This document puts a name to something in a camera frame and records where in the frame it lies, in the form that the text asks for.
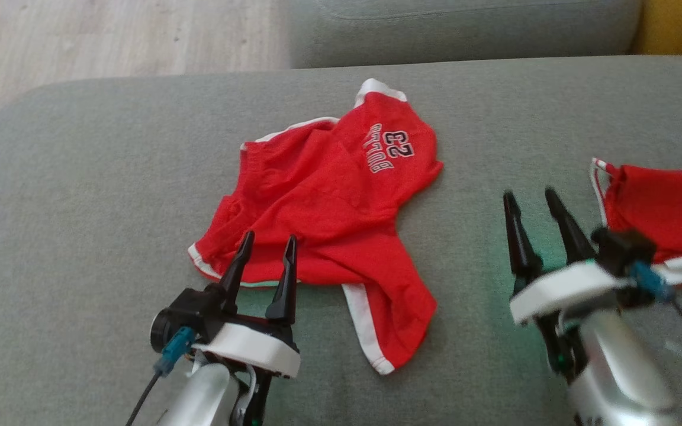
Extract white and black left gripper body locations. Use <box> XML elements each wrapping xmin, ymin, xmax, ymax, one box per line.
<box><xmin>150</xmin><ymin>308</ymin><xmax>301</xmax><ymax>379</ymax></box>

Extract thin white left arm cable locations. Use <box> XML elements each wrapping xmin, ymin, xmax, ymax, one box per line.
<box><xmin>244</xmin><ymin>364</ymin><xmax>258</xmax><ymax>410</ymax></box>

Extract wide yellow sofa back cushion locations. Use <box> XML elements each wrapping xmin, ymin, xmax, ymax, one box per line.
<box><xmin>632</xmin><ymin>0</ymin><xmax>682</xmax><ymax>58</ymax></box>

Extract large grey sofa seat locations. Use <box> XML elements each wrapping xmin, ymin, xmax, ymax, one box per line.
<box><xmin>0</xmin><ymin>54</ymin><xmax>682</xmax><ymax>426</ymax></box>

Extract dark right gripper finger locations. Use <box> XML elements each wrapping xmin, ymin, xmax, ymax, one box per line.
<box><xmin>545</xmin><ymin>187</ymin><xmax>597</xmax><ymax>265</ymax></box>
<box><xmin>503</xmin><ymin>191</ymin><xmax>544</xmax><ymax>283</ymax></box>

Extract red jersey with number 23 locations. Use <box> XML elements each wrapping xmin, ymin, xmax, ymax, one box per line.
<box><xmin>187</xmin><ymin>78</ymin><xmax>444</xmax><ymax>376</ymax></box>

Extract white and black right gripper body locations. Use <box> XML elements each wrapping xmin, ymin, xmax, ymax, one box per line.
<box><xmin>509</xmin><ymin>260</ymin><xmax>635</xmax><ymax>326</ymax></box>

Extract grey sofa backrest cushion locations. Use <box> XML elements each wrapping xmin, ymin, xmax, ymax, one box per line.
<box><xmin>289</xmin><ymin>0</ymin><xmax>642</xmax><ymax>69</ymax></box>

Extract red and white shorts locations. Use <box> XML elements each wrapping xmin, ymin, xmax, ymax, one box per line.
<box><xmin>590</xmin><ymin>157</ymin><xmax>682</xmax><ymax>286</ymax></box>

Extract left arm cable teal connector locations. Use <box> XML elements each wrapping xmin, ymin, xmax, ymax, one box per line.
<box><xmin>126</xmin><ymin>327</ymin><xmax>197</xmax><ymax>426</ymax></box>

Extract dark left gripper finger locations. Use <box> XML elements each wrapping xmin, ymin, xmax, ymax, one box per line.
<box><xmin>217</xmin><ymin>230</ymin><xmax>256</xmax><ymax>315</ymax></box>
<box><xmin>265</xmin><ymin>235</ymin><xmax>299</xmax><ymax>326</ymax></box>

